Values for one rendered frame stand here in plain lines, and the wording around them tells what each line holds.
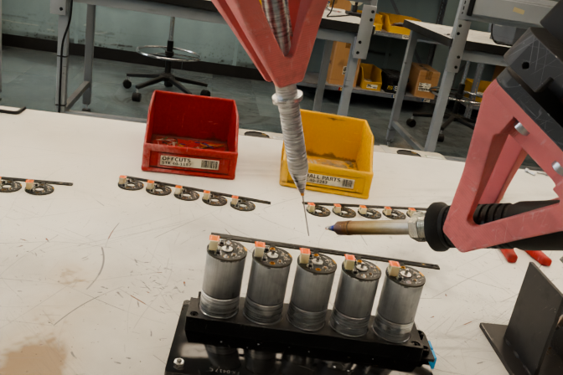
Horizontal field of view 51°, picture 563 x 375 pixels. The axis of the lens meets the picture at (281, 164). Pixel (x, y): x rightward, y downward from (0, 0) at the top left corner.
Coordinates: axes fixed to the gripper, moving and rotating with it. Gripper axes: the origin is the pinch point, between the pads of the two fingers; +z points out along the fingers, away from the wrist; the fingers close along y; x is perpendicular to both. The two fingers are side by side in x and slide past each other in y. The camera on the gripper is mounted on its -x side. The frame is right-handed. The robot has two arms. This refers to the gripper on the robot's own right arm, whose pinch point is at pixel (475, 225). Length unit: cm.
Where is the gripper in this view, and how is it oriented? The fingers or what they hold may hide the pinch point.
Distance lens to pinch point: 29.6
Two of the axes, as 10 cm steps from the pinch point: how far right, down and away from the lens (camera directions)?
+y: -7.0, 1.3, -7.0
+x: 5.3, 7.5, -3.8
